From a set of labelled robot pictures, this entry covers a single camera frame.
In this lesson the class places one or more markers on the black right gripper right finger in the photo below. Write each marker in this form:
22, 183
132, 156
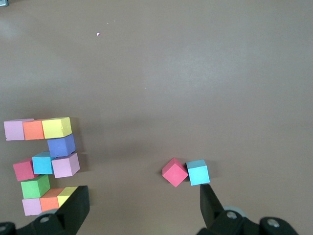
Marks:
210, 208

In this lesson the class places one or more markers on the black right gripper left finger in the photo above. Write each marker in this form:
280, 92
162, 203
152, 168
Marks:
71, 213

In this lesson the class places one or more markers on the yellow foam cube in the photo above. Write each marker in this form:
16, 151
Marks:
64, 195
57, 127

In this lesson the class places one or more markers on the orange foam cube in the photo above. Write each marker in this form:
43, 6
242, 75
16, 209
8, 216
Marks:
33, 129
50, 199

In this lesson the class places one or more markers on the pink foam cube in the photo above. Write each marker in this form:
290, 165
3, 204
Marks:
66, 165
31, 206
13, 129

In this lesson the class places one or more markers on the green foam cube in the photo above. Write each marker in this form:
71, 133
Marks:
35, 186

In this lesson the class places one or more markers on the cyan foam cube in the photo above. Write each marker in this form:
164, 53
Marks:
42, 162
198, 172

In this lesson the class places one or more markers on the red foam cube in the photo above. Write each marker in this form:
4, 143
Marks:
23, 169
174, 172

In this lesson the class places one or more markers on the violet foam cube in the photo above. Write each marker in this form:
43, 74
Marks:
61, 146

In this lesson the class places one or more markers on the brown table mat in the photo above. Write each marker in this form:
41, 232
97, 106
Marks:
171, 85

